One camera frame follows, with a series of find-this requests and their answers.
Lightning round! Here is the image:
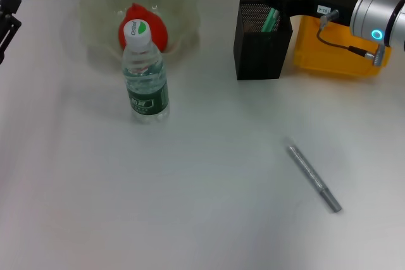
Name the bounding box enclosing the translucent green fruit bowl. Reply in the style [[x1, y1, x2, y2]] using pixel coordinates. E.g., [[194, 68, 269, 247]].
[[77, 0, 203, 68]]

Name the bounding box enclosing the green pen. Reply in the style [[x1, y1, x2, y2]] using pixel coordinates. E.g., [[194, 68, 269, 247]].
[[259, 9, 281, 33]]

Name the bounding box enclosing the black mesh pen holder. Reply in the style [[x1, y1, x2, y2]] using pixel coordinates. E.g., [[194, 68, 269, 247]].
[[233, 0, 294, 81]]

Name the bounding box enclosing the yellow plastic bin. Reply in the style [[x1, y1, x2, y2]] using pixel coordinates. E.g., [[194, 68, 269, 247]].
[[292, 0, 398, 78]]

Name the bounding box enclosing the red-orange fruit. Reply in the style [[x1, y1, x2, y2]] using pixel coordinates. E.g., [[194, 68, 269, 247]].
[[118, 2, 168, 53]]

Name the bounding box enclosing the clear green-label water bottle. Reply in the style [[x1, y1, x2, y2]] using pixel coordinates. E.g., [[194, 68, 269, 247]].
[[121, 20, 171, 125]]

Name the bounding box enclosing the grey pen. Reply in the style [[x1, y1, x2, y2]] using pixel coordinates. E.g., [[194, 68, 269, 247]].
[[287, 145, 342, 213]]

